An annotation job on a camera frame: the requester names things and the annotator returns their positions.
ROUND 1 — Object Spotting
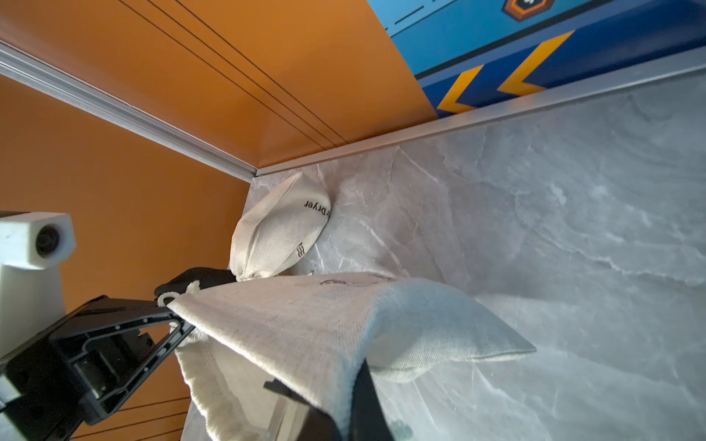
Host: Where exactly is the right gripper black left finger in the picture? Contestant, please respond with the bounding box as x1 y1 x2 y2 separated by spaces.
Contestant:
263 380 341 441

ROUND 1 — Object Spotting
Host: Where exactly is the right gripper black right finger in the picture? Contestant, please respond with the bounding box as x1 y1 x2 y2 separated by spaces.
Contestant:
350 361 395 441

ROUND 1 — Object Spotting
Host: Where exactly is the beige printed drawstring pouch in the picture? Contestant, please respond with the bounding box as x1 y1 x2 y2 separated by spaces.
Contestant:
157 273 535 440

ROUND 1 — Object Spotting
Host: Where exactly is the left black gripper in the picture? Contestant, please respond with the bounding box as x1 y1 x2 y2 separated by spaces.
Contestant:
1 296 194 440

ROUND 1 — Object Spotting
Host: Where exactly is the black drawstring pouch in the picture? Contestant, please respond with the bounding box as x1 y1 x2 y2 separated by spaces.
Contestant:
154 266 236 298

